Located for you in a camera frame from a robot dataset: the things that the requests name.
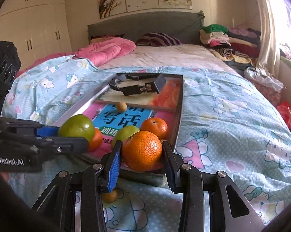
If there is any small yellow-brown fruit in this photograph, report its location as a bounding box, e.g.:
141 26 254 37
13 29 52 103
101 189 118 203

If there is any large green fruit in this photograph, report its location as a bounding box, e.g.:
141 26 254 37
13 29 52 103
58 114 95 142

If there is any orange tangerine front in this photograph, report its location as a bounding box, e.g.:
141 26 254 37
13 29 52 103
122 131 162 172

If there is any small green fruit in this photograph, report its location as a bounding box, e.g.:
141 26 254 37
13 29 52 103
111 126 140 148

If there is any large orange tangerine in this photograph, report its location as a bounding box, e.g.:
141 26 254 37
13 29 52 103
140 117 168 139

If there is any small brown longan fruit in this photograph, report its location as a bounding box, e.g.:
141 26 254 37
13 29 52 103
117 102 128 113

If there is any pink Chinese workbook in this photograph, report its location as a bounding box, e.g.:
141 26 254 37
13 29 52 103
83 103 175 159

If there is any Hello Kitty blue quilt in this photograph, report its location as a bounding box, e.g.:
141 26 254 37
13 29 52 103
2 57 291 231

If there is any black gripper part in box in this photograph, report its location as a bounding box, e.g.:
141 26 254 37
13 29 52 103
108 73 166 96

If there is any pink quilt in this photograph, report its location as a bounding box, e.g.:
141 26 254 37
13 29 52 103
16 37 136 78

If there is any white wardrobe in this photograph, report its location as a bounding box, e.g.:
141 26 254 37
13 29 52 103
0 0 72 69

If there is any red plastic bag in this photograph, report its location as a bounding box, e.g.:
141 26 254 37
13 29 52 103
276 101 291 130

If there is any white plastic bag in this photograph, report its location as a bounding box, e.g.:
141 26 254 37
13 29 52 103
244 68 284 92

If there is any striped purple pillow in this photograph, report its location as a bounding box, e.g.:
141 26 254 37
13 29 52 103
135 32 183 47

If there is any pile of folded clothes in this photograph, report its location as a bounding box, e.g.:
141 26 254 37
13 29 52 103
199 24 261 71

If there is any grey bed headboard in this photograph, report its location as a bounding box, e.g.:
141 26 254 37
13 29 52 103
87 11 204 45

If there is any cream curtain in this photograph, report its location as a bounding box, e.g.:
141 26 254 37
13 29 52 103
257 0 286 78

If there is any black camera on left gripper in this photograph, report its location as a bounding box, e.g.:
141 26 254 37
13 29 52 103
0 41 21 115

